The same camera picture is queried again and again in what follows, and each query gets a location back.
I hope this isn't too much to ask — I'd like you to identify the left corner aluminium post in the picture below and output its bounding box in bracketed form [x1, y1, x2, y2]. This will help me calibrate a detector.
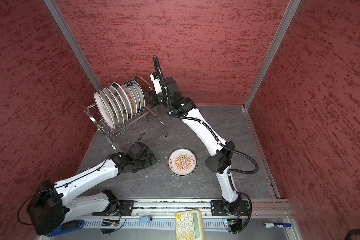
[43, 0, 102, 91]

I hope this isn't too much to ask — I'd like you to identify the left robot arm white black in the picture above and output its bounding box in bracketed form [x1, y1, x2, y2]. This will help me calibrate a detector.
[26, 142, 157, 236]

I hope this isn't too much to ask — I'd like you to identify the black cable bottom right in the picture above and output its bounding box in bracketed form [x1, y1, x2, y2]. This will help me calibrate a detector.
[344, 228, 360, 240]

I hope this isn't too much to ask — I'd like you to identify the light blue eraser block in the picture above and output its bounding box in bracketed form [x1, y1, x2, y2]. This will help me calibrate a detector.
[139, 216, 152, 223]

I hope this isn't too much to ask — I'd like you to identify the right corner aluminium post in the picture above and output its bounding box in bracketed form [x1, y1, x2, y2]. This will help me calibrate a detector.
[244, 0, 301, 111]

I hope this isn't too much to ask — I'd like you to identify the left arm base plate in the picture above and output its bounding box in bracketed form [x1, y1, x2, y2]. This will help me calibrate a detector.
[91, 200, 135, 217]

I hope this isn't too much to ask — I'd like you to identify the stainless steel dish rack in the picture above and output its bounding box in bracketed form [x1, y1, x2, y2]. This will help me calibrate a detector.
[84, 76, 169, 152]

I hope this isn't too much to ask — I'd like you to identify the white plate in rack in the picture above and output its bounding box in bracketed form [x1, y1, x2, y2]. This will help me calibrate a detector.
[107, 82, 140, 124]

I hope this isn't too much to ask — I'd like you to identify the front white plate red pattern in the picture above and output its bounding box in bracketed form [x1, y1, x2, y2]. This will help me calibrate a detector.
[94, 92, 115, 130]

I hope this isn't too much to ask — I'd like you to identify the small circuit board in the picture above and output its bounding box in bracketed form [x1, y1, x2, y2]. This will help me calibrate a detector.
[101, 219, 120, 228]
[227, 219, 243, 234]

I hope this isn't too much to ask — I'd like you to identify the corner aluminium post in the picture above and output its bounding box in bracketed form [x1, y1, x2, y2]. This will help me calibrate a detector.
[43, 0, 102, 91]
[244, 0, 301, 111]

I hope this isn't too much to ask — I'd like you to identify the yellow calculator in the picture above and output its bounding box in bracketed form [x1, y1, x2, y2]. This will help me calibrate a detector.
[175, 210, 205, 240]

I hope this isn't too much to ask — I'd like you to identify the right small circuit board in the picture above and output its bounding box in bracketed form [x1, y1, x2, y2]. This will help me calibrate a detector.
[227, 219, 243, 234]

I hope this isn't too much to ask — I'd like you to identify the aluminium rail frame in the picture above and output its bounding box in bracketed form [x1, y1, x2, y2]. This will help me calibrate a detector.
[52, 199, 303, 240]

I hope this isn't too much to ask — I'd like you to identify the blue white marker pen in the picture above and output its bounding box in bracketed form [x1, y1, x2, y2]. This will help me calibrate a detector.
[264, 223, 292, 229]

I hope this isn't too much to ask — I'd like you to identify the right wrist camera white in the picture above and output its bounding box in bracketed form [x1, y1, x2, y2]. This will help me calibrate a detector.
[150, 73, 162, 94]

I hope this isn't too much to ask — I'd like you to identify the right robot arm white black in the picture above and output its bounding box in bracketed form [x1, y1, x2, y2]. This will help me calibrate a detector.
[147, 73, 242, 216]

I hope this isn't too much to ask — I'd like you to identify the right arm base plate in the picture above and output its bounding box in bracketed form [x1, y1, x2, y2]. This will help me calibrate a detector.
[210, 199, 250, 217]

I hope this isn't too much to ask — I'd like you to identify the blue black tool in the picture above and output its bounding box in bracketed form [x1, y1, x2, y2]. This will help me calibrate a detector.
[47, 220, 85, 238]

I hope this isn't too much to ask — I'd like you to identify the left small circuit board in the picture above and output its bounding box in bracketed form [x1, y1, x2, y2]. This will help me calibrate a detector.
[101, 219, 120, 228]

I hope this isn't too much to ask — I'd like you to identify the black corrugated cable conduit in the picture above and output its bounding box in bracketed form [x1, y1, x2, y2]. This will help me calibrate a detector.
[152, 55, 259, 232]

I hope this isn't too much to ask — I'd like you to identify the orange patterned white plate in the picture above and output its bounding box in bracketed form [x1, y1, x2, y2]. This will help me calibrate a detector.
[168, 148, 198, 177]

